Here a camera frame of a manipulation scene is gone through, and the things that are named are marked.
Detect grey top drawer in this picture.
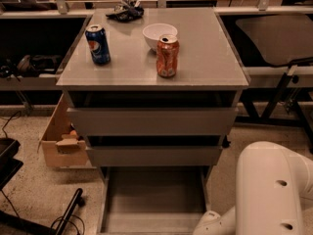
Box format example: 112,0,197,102
66,90,239,136

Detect black headphones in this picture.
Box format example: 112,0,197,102
0,55,63,78

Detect white bowl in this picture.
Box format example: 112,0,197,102
142,23,178,51

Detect cardboard box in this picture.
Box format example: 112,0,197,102
40,95,90,167

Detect grey drawer cabinet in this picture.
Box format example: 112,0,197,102
56,7,251,175

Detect grey drawer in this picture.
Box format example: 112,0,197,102
87,135,222,166
66,90,239,136
97,166,209,235

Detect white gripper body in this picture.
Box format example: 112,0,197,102
193,208,236,235

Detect blue Pepsi can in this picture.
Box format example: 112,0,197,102
85,24,111,65

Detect grey bottom drawer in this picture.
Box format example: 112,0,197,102
97,166,209,235

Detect black crumpled object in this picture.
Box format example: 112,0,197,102
106,0,144,23

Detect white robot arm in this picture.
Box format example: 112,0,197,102
193,141,313,235

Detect orange soda can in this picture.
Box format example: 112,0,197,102
156,34,180,77

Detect black chair base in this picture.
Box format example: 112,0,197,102
0,137,86,235

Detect grey middle drawer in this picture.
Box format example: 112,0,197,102
87,135,222,166

